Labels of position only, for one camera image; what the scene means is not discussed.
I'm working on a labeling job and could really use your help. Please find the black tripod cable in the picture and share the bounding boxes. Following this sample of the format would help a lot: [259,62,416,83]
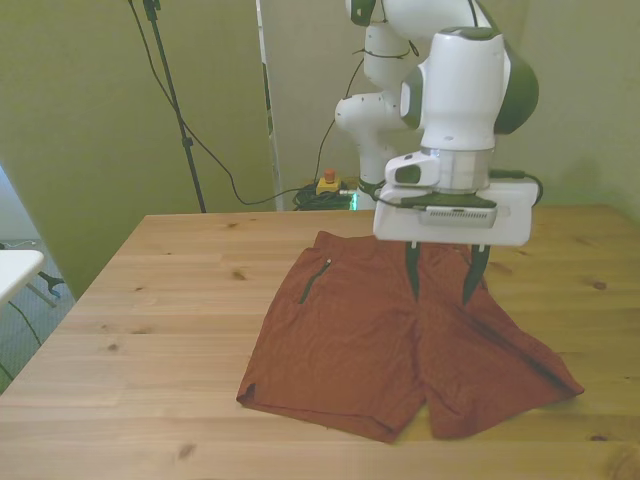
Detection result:
[126,0,321,207]

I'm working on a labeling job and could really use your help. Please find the yellow emergency stop box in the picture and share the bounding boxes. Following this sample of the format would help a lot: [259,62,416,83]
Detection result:
[315,168,343,197]

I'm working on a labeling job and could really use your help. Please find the black tripod stand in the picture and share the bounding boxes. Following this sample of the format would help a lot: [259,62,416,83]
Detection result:
[141,0,208,214]

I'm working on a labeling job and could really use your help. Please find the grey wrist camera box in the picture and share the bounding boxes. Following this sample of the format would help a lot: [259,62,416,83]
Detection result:
[416,205,499,228]

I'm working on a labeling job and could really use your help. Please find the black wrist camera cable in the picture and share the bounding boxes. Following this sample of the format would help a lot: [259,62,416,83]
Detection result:
[488,169,545,207]

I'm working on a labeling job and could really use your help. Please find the dark coiled cable bundle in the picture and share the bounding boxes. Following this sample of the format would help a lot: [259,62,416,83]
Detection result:
[291,181,360,212]

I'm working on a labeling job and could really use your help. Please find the white vertical post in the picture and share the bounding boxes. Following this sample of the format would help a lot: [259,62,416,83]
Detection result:
[255,0,284,212]

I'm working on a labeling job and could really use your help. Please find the white side table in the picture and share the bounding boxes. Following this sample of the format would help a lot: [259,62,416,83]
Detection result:
[0,248,57,309]

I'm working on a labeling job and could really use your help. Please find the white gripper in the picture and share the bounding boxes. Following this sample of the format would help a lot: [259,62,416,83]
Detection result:
[372,181,539,308]

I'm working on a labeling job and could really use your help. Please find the green floor cable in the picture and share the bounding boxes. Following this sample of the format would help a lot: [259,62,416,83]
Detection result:
[0,298,45,382]

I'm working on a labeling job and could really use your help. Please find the black clamp tool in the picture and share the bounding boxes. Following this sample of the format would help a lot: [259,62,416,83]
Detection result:
[38,271,67,302]

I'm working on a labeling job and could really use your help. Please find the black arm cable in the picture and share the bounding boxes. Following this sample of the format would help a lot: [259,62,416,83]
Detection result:
[315,47,419,184]

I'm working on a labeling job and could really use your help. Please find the rust red shorts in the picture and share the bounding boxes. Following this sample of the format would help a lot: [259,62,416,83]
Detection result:
[235,229,586,445]

